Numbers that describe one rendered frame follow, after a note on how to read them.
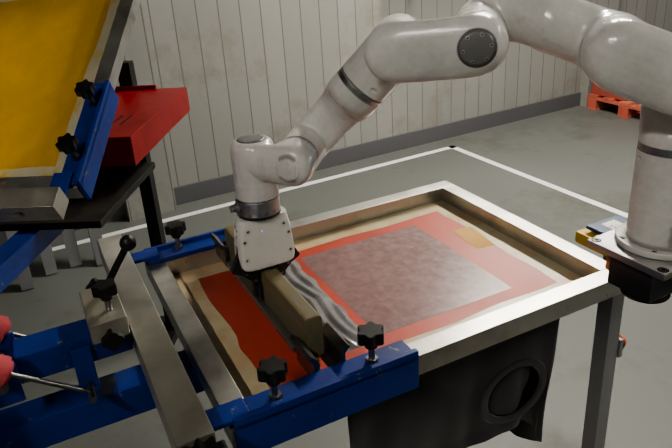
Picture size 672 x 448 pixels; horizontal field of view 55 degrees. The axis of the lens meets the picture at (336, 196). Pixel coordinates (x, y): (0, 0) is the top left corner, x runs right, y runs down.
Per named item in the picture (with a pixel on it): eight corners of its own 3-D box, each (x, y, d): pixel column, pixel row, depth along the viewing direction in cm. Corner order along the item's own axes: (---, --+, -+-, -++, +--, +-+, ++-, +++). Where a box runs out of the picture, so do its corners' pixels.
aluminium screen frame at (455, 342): (445, 193, 170) (445, 180, 168) (629, 290, 121) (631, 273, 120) (147, 275, 138) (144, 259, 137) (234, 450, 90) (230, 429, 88)
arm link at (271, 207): (236, 209, 106) (238, 224, 108) (285, 197, 110) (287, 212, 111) (222, 195, 113) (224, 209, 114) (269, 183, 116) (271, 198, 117)
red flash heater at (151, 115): (73, 119, 246) (66, 88, 242) (191, 114, 243) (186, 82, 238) (-14, 177, 190) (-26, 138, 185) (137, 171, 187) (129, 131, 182)
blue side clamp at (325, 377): (402, 369, 106) (401, 334, 103) (419, 387, 102) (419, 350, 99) (229, 438, 94) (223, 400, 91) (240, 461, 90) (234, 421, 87)
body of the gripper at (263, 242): (238, 219, 107) (245, 277, 112) (294, 205, 111) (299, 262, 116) (224, 204, 113) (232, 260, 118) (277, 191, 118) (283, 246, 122)
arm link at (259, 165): (321, 130, 108) (307, 148, 100) (325, 188, 113) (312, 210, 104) (237, 130, 112) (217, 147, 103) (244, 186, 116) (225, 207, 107)
